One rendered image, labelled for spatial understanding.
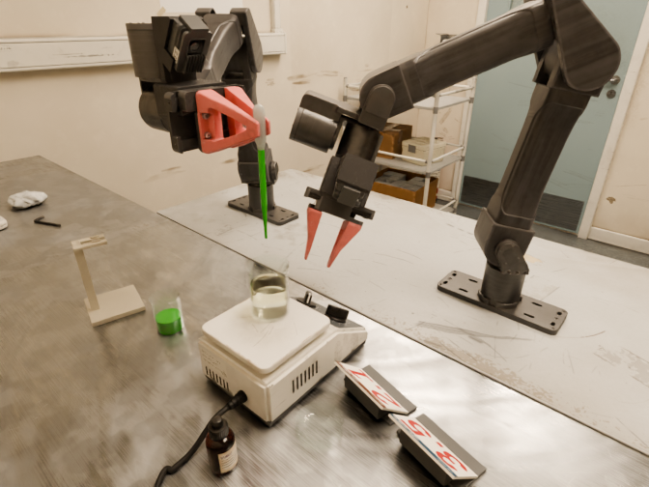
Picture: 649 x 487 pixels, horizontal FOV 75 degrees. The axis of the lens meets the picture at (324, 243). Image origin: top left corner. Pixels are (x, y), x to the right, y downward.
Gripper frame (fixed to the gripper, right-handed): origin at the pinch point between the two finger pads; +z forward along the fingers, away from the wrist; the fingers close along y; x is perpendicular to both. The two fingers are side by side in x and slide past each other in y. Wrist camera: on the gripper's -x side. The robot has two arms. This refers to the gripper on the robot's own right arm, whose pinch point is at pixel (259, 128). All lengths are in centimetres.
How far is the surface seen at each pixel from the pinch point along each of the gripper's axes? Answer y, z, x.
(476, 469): 2.4, 28.0, 32.0
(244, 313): -2.6, -2.2, 23.6
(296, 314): 1.5, 2.9, 23.6
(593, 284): 51, 30, 32
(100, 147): 40, -142, 33
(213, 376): -8.5, -2.2, 30.0
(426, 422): 4.2, 21.1, 32.0
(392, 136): 199, -105, 51
